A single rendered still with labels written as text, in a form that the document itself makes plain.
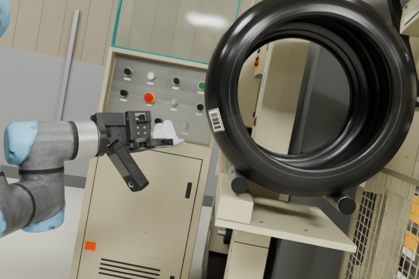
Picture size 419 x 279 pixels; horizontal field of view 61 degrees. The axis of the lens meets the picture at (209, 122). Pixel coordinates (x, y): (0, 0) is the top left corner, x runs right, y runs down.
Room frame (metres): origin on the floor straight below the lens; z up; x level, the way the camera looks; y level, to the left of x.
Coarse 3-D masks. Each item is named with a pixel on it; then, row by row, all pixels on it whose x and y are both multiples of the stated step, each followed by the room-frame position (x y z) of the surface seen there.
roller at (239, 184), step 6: (228, 162) 1.24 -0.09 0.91; (228, 168) 1.15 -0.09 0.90; (234, 168) 1.04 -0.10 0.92; (234, 174) 0.95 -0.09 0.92; (240, 174) 0.94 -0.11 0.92; (234, 180) 0.91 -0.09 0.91; (240, 180) 0.90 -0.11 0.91; (246, 180) 0.91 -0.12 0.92; (234, 186) 0.90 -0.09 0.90; (240, 186) 0.90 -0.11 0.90; (246, 186) 0.90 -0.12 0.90; (240, 192) 0.90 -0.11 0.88
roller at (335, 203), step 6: (342, 192) 0.96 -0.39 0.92; (324, 198) 1.04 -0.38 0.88; (330, 198) 0.97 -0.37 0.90; (336, 198) 0.93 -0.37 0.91; (342, 198) 0.91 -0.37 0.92; (348, 198) 0.90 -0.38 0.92; (336, 204) 0.92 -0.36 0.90; (342, 204) 0.90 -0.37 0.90; (348, 204) 0.90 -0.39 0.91; (354, 204) 0.90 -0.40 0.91; (342, 210) 0.90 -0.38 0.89; (348, 210) 0.90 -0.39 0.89; (354, 210) 0.90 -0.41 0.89
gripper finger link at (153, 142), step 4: (152, 140) 0.74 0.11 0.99; (156, 140) 0.74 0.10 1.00; (160, 140) 0.74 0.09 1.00; (164, 140) 0.75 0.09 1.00; (168, 140) 0.77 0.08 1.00; (172, 140) 0.78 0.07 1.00; (140, 144) 0.73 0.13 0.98; (144, 144) 0.73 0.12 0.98; (148, 144) 0.72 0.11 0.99; (152, 144) 0.73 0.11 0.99; (156, 144) 0.74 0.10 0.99; (160, 144) 0.74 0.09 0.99; (164, 144) 0.75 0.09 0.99; (168, 144) 0.76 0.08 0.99; (172, 144) 0.77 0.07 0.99
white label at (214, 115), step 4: (216, 108) 0.91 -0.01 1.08; (208, 112) 0.93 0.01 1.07; (212, 112) 0.92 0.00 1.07; (216, 112) 0.91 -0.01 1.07; (212, 116) 0.93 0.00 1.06; (216, 116) 0.91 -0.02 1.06; (220, 116) 0.91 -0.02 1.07; (212, 120) 0.93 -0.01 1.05; (216, 120) 0.92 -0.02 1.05; (220, 120) 0.91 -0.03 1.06; (212, 124) 0.93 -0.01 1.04; (216, 124) 0.92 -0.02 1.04; (220, 124) 0.91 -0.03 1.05; (216, 128) 0.92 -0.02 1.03; (220, 128) 0.91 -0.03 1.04
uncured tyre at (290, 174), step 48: (288, 0) 0.90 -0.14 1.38; (336, 0) 0.90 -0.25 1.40; (240, 48) 0.90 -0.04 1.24; (336, 48) 1.16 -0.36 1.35; (384, 48) 0.89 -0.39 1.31; (384, 96) 1.08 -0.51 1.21; (240, 144) 0.90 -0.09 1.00; (336, 144) 1.16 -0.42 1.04; (384, 144) 0.89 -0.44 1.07; (288, 192) 0.93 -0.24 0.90; (336, 192) 0.93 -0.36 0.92
